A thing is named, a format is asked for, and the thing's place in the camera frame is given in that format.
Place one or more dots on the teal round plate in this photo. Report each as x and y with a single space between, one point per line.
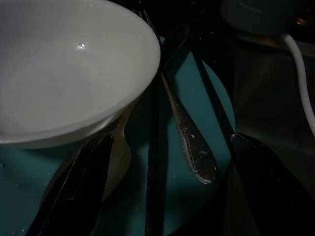
182 201

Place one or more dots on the silver spoon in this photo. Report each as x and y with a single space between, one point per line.
194 147

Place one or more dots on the white ceramic bowl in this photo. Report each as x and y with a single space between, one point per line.
69 73

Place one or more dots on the grey water filter canister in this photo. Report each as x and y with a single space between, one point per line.
256 17

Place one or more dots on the black chopstick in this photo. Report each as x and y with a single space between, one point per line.
214 98

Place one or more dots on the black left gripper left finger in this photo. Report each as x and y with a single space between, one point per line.
73 191

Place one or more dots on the stainless steel sink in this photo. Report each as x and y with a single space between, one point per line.
268 98

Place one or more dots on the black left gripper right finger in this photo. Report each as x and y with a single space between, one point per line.
265 196

